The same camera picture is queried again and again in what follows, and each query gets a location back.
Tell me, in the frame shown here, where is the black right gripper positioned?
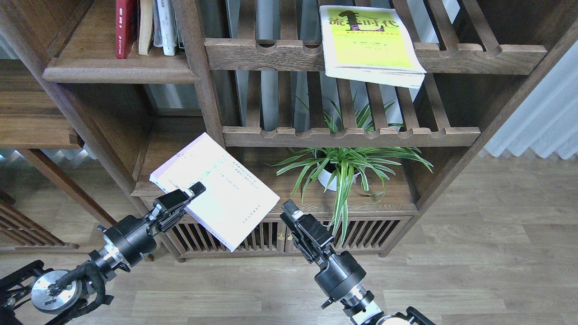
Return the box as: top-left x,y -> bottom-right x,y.
280,200 -> 367,300

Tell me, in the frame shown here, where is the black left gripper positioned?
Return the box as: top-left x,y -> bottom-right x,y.
103,182 -> 206,268

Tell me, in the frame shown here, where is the pale purple book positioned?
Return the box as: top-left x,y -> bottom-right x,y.
149,132 -> 280,251

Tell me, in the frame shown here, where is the red cover book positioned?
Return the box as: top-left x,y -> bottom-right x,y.
115,0 -> 138,59

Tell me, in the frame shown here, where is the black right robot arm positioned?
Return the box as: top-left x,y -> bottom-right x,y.
281,200 -> 433,325

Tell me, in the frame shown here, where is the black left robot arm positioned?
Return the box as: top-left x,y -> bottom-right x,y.
1,182 -> 205,325

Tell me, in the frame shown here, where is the wooden side shelf unit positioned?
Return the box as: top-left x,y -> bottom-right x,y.
1,59 -> 139,255

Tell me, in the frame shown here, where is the green spider plant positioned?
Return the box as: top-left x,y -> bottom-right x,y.
270,93 -> 434,246

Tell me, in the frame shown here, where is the dark wooden bookshelf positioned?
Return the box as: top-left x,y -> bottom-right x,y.
0,0 -> 578,263

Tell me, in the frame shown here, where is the green spine upright book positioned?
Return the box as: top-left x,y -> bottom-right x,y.
176,26 -> 186,54

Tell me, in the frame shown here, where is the yellow cover book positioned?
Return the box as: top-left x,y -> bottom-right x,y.
319,5 -> 426,89

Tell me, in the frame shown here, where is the tan spine upright book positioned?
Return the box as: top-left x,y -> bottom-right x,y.
137,0 -> 154,56

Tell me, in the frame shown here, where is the white curtain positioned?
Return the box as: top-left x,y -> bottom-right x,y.
480,43 -> 578,160

